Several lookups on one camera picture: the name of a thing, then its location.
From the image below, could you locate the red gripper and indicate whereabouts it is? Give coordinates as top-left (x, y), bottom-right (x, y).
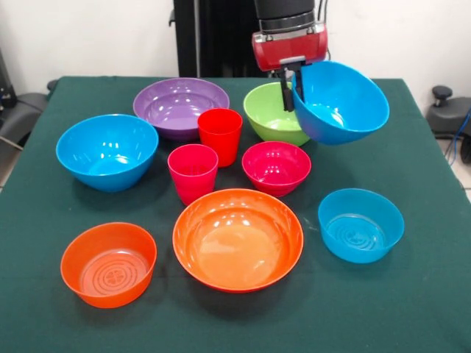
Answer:
top-left (251, 24), bottom-right (329, 113)

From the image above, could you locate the large blue plastic bowl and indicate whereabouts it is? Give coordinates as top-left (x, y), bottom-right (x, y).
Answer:
top-left (291, 60), bottom-right (391, 146)
top-left (55, 113), bottom-right (160, 193)

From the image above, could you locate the pink plastic bowl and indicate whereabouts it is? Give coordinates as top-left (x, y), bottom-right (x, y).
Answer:
top-left (241, 140), bottom-right (313, 198)

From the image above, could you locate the green plastic bowl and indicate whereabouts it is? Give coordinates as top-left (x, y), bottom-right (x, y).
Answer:
top-left (243, 82), bottom-right (312, 147)

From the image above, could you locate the red plastic cup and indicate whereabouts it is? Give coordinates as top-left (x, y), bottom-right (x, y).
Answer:
top-left (197, 107), bottom-right (244, 168)

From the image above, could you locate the purple plastic bowl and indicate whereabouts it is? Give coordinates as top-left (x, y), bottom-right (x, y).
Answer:
top-left (132, 77), bottom-right (230, 142)

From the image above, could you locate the pink plastic cup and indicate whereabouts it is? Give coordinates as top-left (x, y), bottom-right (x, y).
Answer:
top-left (167, 143), bottom-right (219, 207)

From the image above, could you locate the black stand base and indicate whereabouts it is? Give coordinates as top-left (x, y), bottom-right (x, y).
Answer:
top-left (0, 91), bottom-right (49, 143)
top-left (426, 85), bottom-right (471, 139)

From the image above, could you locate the small blue flat-bottomed bowl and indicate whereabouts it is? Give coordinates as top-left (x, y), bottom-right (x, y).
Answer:
top-left (317, 188), bottom-right (406, 265)

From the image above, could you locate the large orange plastic bowl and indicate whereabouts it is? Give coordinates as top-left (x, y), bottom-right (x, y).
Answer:
top-left (172, 188), bottom-right (305, 294)

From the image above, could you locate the dark green tablecloth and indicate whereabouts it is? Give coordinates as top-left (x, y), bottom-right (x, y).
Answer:
top-left (0, 75), bottom-right (471, 353)

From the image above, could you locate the small orange flat-bottomed bowl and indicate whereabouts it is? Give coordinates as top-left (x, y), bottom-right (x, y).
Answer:
top-left (60, 221), bottom-right (158, 309)

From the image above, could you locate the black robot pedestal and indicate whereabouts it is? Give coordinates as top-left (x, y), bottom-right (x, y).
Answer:
top-left (169, 0), bottom-right (295, 79)

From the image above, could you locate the blue cable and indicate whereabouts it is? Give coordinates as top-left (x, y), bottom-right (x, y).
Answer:
top-left (446, 110), bottom-right (471, 163)

